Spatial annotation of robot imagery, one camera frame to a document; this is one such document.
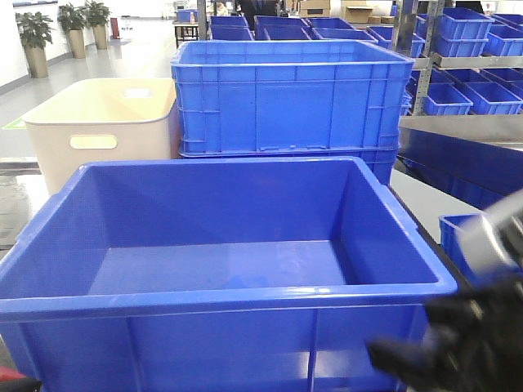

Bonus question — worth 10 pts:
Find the potted plant far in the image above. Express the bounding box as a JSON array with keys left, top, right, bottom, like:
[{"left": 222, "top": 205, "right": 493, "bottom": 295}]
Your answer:
[{"left": 84, "top": 1, "right": 110, "bottom": 50}]

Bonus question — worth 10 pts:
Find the large blue crate behind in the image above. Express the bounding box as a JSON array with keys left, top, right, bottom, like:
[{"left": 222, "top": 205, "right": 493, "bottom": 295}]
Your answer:
[{"left": 171, "top": 40, "right": 413, "bottom": 184}]

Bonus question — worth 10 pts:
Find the red cube block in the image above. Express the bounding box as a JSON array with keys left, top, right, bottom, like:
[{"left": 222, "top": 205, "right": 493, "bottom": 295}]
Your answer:
[{"left": 1, "top": 366, "right": 42, "bottom": 392}]

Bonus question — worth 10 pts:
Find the shelf with blue bins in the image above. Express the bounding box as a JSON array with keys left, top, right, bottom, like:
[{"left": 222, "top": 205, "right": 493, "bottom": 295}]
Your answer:
[{"left": 389, "top": 1, "right": 522, "bottom": 116}]

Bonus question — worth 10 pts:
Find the cream plastic basket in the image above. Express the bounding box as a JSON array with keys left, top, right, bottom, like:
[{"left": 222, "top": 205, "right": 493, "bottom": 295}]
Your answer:
[{"left": 22, "top": 78, "right": 180, "bottom": 194}]

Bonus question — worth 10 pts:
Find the potted plant middle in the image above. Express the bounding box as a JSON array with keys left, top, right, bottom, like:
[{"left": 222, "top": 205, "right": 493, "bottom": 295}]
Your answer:
[{"left": 57, "top": 2, "right": 87, "bottom": 59}]

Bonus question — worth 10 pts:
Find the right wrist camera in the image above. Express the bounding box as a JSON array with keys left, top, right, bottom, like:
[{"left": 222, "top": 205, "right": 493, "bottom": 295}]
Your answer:
[{"left": 458, "top": 190, "right": 522, "bottom": 281}]

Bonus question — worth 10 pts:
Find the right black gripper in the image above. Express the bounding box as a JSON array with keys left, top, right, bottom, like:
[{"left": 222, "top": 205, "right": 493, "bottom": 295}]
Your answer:
[{"left": 367, "top": 275, "right": 522, "bottom": 391}]

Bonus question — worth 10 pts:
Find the blue target bin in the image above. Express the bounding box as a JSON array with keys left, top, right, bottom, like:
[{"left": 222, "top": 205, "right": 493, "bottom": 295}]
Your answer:
[{"left": 1, "top": 157, "right": 458, "bottom": 391}]

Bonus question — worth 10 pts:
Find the potted plant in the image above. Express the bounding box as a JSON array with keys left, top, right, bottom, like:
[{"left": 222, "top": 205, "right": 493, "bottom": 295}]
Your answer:
[
  {"left": 57, "top": 2, "right": 87, "bottom": 59},
  {"left": 84, "top": 1, "right": 110, "bottom": 50},
  {"left": 16, "top": 11, "right": 52, "bottom": 78}
]

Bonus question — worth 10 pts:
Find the small blue bin right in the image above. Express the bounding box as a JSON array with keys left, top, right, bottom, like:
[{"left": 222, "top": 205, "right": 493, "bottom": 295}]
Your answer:
[{"left": 440, "top": 213, "right": 522, "bottom": 287}]

